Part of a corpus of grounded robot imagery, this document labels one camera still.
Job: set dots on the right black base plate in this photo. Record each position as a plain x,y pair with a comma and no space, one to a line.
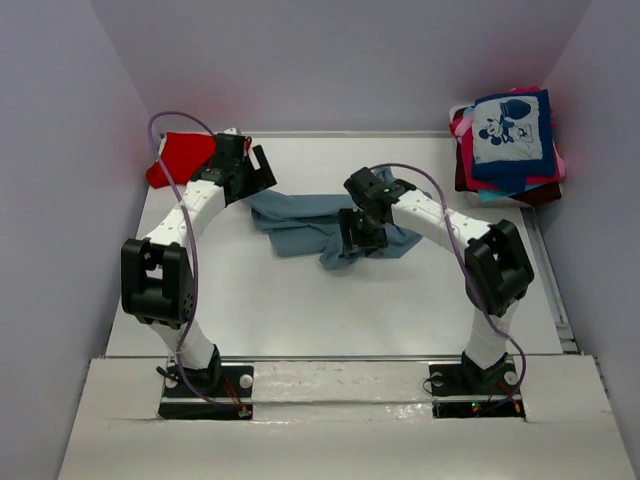
455,398

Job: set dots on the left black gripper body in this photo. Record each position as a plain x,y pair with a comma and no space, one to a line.
245,184

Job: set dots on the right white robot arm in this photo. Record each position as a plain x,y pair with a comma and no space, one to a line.
494,262

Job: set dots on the white foam front board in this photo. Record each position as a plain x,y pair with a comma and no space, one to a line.
346,420

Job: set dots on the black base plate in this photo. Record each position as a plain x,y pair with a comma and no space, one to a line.
230,400
455,398

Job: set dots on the grey-blue t-shirt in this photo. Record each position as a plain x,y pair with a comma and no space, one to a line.
301,225

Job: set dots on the dark maroon folded t-shirt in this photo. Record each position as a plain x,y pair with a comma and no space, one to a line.
538,196

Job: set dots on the folded red t-shirt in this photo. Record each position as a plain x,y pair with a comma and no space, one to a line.
184,153

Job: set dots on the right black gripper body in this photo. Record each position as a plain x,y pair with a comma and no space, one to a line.
367,216

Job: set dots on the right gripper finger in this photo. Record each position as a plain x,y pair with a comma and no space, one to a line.
376,240
354,233

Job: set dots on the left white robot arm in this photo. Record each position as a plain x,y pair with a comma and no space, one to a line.
159,272

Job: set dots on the navy cartoon mouse t-shirt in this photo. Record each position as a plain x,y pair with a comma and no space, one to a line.
512,136

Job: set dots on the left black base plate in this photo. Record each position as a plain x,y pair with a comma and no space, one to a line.
230,400

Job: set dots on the teal folded t-shirt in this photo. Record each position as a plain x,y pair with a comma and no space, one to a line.
502,187

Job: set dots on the pink folded t-shirt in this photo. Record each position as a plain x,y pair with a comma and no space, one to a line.
460,128

